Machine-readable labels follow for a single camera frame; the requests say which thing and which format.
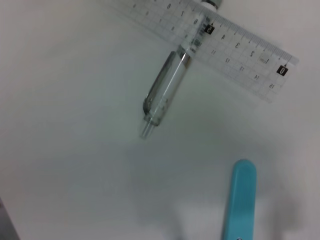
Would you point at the clear plastic ruler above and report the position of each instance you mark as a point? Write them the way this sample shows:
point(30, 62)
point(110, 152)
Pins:
point(240, 52)

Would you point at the blue capped scissors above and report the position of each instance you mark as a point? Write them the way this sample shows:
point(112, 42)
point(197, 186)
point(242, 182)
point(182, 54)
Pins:
point(242, 200)

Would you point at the grey clear pen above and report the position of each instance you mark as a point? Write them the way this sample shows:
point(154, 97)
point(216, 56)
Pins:
point(170, 80)

